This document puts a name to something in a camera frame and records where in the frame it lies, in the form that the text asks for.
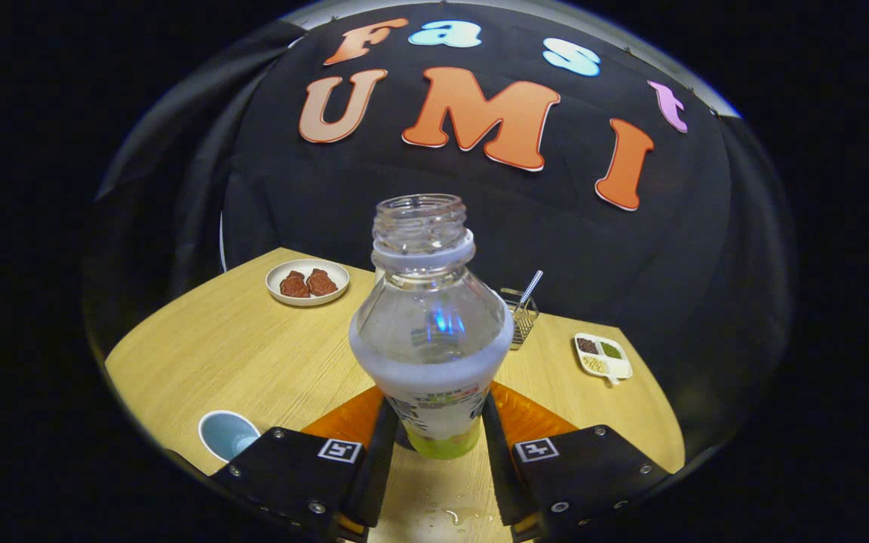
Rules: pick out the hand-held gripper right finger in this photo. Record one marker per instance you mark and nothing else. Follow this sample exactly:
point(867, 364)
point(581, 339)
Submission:
point(585, 475)

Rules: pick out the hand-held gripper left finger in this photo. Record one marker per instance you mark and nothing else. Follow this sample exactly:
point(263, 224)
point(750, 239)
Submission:
point(306, 475)

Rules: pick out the white cup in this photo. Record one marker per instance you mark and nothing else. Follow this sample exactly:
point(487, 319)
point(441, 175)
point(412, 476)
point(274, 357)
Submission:
point(227, 436)

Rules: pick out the clear plastic juice bottle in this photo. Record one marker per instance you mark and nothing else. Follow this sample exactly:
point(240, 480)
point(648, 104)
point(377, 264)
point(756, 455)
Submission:
point(431, 339)

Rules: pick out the white divided bean dish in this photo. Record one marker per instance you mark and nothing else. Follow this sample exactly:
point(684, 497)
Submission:
point(604, 360)

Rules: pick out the wooden table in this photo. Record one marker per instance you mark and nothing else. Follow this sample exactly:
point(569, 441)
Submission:
point(268, 354)

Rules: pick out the round white plate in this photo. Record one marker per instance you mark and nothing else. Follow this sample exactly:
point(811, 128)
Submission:
point(274, 290)

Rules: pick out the red braised meat piece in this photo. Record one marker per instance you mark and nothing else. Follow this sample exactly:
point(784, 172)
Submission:
point(322, 283)
point(295, 285)

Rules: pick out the striped straw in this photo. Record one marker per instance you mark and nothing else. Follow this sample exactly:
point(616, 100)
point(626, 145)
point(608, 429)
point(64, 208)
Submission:
point(531, 288)

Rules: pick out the black backdrop cloth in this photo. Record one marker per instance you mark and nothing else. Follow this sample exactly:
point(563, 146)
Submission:
point(668, 286)

